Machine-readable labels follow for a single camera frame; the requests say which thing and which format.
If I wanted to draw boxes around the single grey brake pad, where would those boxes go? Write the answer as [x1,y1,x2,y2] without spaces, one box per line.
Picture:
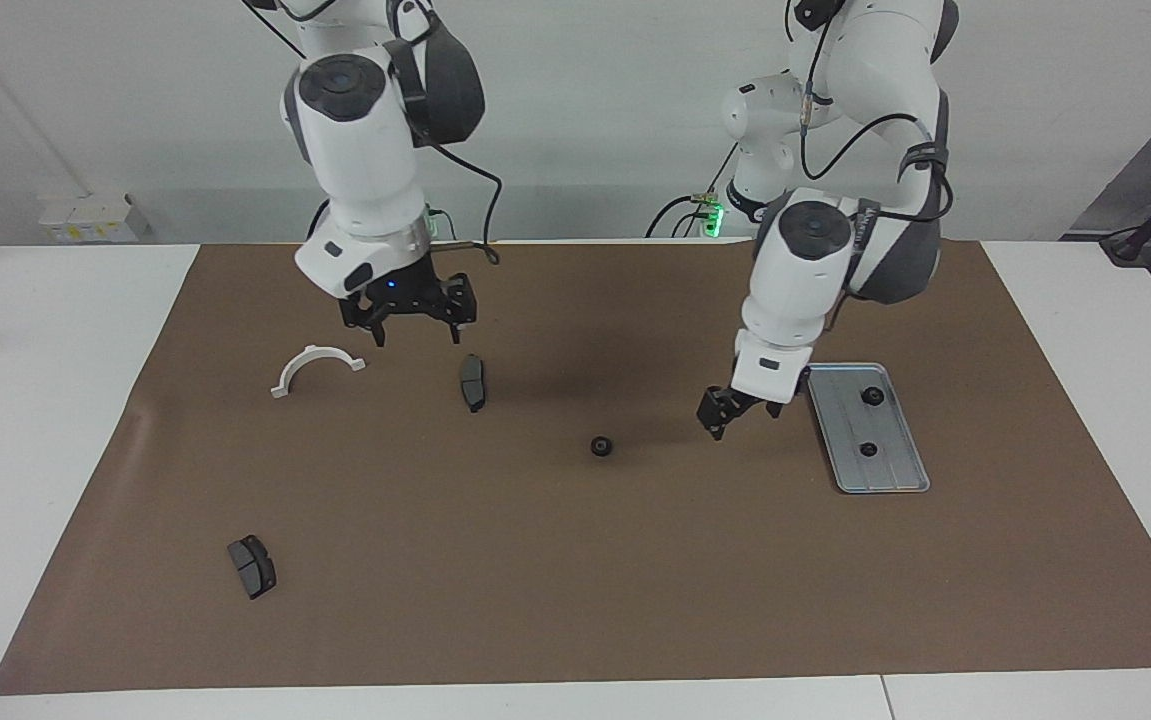
[459,354,489,414]

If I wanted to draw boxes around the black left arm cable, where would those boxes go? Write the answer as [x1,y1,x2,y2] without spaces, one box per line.
[790,0,956,226]

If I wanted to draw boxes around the silver metal tray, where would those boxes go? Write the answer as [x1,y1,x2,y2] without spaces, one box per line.
[805,362,932,495]

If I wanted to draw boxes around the stacked grey brake pads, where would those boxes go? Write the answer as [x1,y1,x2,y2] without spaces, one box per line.
[227,535,278,601]

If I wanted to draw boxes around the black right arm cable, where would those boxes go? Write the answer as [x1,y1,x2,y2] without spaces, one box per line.
[390,0,504,266]

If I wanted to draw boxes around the brown table mat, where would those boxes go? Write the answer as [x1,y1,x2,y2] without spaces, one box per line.
[0,238,1151,697]

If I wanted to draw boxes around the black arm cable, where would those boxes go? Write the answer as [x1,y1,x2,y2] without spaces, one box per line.
[790,0,956,226]
[390,0,504,266]

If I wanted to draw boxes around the white semicircular plastic bracket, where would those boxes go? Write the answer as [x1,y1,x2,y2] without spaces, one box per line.
[270,344,368,400]

